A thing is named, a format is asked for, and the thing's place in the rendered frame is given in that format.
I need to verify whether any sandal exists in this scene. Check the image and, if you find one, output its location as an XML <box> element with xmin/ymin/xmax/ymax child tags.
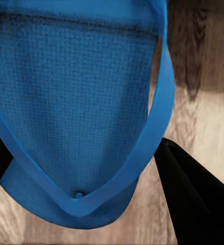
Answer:
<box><xmin>0</xmin><ymin>0</ymin><xmax>175</xmax><ymax>230</ymax></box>

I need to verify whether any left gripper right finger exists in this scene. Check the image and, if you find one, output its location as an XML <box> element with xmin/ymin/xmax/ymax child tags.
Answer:
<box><xmin>154</xmin><ymin>137</ymin><xmax>224</xmax><ymax>245</ymax></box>

